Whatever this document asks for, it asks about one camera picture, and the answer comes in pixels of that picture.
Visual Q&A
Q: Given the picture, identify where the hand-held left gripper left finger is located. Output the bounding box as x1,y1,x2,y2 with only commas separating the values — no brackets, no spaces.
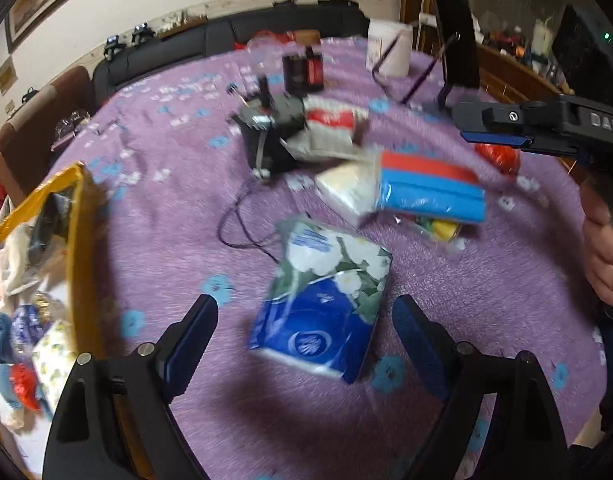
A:
43,294,220,480

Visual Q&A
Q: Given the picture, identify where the blue floral tissue pack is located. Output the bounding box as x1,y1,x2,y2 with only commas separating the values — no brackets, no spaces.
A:
249,217,393,385

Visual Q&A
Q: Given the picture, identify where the white red plastic bag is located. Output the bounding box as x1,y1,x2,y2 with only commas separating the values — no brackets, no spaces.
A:
281,97,370,163

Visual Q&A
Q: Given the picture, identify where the cream tissue pack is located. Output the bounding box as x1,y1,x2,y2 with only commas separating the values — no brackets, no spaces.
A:
315,160,382,218

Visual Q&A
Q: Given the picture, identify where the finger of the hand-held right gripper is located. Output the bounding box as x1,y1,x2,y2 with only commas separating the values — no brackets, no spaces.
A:
453,100,570,148
519,135,590,158

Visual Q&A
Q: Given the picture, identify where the person's right hand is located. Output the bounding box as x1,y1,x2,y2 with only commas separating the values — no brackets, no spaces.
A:
581,195,613,308

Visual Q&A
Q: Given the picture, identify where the black tablet stand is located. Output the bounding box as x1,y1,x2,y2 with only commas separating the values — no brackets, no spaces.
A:
421,0,482,116

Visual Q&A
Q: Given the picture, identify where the black foil packet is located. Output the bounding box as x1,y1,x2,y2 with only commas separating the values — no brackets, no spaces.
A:
29,192,70,266

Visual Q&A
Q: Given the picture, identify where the black leather sofa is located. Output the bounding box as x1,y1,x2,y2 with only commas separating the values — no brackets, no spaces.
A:
91,2,372,106

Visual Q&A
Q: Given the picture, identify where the yellow wall plaque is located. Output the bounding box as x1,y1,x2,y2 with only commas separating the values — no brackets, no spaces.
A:
0,57,18,95

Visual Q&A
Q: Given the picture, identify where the small red mesh bag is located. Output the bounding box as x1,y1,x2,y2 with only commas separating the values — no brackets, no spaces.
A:
9,364,40,411
474,142,520,176

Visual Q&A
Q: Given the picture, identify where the clear plastic bag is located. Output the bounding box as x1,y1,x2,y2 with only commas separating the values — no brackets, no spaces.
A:
51,110,90,151

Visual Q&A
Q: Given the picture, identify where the blue white patterned packet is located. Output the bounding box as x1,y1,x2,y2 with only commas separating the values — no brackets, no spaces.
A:
11,305,42,356

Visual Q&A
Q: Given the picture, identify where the lemon print tissue pack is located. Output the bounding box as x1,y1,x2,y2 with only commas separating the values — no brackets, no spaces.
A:
31,320,82,418

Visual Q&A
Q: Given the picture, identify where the pile of small ornaments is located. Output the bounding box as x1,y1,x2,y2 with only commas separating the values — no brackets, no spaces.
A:
159,7,207,36

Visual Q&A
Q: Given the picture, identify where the blue red cloth pack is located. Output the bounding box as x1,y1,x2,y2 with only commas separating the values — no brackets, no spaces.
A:
371,147,487,225

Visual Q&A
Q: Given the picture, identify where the white cable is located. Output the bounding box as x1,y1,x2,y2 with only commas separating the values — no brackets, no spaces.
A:
254,130,272,181

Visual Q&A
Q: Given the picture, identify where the clear plastic container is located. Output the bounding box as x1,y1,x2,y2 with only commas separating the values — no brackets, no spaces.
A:
246,35,287,76

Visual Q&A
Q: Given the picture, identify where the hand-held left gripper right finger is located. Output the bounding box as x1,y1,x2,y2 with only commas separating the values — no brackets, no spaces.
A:
391,294,573,480

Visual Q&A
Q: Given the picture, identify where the yellow cardboard tray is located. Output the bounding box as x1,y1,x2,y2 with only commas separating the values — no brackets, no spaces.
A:
0,162,104,480

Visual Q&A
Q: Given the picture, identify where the brown armchair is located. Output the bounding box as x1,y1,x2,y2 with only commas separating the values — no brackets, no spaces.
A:
0,65,94,206

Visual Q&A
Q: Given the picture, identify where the white plastic bucket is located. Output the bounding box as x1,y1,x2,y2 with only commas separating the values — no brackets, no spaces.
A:
367,19,413,78

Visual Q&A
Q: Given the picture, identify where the black red battery box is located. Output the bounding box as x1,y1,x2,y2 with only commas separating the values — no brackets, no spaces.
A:
281,44,325,95

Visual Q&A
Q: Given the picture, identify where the black cylindrical device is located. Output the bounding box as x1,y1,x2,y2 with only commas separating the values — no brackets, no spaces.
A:
231,75,307,181

